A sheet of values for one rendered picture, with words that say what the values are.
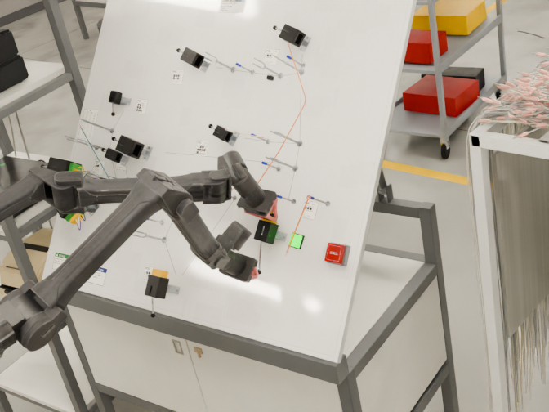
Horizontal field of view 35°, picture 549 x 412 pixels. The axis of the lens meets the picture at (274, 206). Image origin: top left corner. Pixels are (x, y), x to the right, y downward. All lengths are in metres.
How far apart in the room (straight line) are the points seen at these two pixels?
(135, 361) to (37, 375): 0.81
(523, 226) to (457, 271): 1.77
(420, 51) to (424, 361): 2.48
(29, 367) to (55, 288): 2.08
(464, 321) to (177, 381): 1.43
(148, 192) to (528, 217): 1.09
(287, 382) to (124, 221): 0.97
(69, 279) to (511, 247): 1.17
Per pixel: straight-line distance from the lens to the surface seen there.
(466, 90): 5.25
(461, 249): 4.27
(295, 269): 2.39
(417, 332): 2.72
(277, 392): 2.60
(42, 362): 3.79
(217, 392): 2.79
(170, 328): 2.66
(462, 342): 3.71
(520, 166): 2.29
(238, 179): 2.23
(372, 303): 2.61
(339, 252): 2.29
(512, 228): 2.32
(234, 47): 2.69
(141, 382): 3.06
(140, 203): 1.74
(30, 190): 2.23
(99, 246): 1.73
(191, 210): 1.82
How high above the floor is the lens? 2.33
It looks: 28 degrees down
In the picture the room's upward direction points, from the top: 12 degrees counter-clockwise
